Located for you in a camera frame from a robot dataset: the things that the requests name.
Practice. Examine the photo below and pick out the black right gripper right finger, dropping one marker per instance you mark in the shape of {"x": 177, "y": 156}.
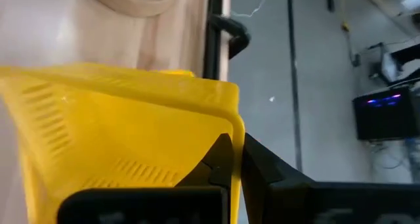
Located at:
{"x": 279, "y": 197}

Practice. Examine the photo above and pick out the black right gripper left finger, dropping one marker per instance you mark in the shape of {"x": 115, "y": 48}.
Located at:
{"x": 210, "y": 184}

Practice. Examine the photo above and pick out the black floor strip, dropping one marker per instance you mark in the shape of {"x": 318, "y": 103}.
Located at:
{"x": 294, "y": 86}

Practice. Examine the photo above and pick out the black computer box purple lights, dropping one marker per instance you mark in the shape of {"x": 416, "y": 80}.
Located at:
{"x": 382, "y": 119}

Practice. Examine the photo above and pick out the grey floor device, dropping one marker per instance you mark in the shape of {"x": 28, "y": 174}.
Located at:
{"x": 390, "y": 66}

